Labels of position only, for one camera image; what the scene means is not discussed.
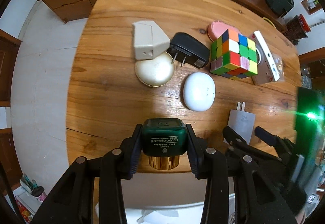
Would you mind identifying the white charger plug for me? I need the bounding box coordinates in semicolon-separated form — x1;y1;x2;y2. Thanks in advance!
223;102;256;144

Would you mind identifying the white earbud case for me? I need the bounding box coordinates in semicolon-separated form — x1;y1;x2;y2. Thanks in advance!
182;72;216;112

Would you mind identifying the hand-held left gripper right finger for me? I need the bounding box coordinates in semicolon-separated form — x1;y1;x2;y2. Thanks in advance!
185;124;297;224

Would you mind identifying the round cream gold compact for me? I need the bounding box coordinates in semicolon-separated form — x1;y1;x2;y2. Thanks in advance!
134;51;176;87

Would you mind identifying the pink oval case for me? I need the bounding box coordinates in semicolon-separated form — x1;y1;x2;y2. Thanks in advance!
207;21;240;42

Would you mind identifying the white toy camera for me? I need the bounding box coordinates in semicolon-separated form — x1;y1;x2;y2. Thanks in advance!
250;31;281;85

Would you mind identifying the black power adapter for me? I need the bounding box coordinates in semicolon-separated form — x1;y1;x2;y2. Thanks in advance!
169;33;211;69

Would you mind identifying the beige angular plastic case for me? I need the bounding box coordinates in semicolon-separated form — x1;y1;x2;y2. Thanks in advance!
132;21;170;60

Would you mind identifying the white plastic bin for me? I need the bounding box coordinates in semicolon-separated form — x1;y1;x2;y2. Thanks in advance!
95;194;238;224

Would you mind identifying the framed wall panel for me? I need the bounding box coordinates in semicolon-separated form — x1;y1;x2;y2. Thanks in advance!
301;0;322;15

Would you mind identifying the colourful puzzle cube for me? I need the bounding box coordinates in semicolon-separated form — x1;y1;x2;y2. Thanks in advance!
210;29;258;79

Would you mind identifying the pen holder with pens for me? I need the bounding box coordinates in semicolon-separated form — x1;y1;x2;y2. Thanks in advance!
20;174;47;201

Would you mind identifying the red patterned carton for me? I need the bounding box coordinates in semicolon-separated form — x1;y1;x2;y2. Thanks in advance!
15;194;38;224

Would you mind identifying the dark wicker basket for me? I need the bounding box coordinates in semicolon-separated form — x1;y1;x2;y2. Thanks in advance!
284;14;311;41

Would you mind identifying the dark green toaster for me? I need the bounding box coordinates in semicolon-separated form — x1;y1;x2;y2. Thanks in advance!
264;0;294;17

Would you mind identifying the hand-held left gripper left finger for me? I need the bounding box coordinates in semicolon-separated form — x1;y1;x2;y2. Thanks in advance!
32;124;143;224

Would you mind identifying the printed plastic packet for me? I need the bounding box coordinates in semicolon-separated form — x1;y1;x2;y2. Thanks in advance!
272;52;286;82

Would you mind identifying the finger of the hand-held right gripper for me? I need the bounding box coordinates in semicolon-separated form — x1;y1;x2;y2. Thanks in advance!
222;127;257;161
255;126;296;161

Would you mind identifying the green jar with gold lid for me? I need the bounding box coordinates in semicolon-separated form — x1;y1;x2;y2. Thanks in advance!
142;118;189;171

